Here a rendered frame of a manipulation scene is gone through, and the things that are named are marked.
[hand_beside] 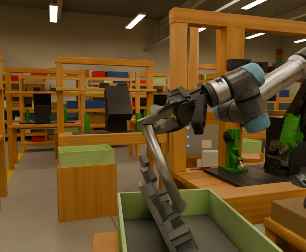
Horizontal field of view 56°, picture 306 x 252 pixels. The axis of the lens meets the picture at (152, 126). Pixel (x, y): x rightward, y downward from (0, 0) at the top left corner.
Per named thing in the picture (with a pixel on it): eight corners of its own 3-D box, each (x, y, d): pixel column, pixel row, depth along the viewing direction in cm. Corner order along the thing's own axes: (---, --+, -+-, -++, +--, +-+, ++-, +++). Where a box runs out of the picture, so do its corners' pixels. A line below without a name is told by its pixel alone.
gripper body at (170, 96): (169, 113, 89) (205, 96, 89) (180, 129, 82) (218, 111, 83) (163, 93, 84) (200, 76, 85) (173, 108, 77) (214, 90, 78)
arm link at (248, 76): (270, 88, 81) (260, 59, 79) (235, 104, 80) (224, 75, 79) (257, 87, 89) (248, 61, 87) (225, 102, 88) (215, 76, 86)
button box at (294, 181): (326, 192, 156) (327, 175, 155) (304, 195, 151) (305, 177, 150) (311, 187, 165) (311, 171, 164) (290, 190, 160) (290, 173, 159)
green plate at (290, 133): (301, 150, 177) (310, 117, 178) (291, 148, 175) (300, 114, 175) (287, 147, 188) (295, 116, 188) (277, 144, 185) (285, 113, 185)
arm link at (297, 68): (307, 39, 111) (205, 101, 101) (332, 32, 101) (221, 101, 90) (317, 66, 114) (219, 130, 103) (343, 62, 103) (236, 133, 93)
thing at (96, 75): (133, 147, 854) (132, 70, 835) (21, 153, 756) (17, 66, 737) (128, 144, 905) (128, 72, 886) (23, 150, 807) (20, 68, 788)
